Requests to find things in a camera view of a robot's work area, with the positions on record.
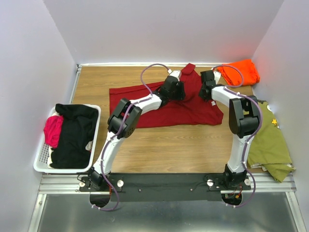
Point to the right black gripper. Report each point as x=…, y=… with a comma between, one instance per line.
x=201, y=94

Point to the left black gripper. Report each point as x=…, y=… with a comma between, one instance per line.
x=180, y=94

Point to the dark red t shirt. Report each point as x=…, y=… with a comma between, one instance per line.
x=193, y=110

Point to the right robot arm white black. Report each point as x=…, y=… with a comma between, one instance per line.
x=244, y=120

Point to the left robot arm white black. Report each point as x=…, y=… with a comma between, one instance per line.
x=123, y=121

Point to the folded orange t shirt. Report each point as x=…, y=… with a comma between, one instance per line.
x=240, y=73

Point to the olive green t shirt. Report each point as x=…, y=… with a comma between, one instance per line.
x=268, y=149

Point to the black garment in basket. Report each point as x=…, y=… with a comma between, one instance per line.
x=78, y=129

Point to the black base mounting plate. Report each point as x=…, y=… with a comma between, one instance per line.
x=142, y=187

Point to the pink garment in basket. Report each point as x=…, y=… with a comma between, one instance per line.
x=52, y=130

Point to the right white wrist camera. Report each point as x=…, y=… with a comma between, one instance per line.
x=217, y=76

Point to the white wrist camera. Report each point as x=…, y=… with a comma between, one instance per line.
x=217, y=76
x=177, y=74

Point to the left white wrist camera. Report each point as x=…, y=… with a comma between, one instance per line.
x=177, y=74

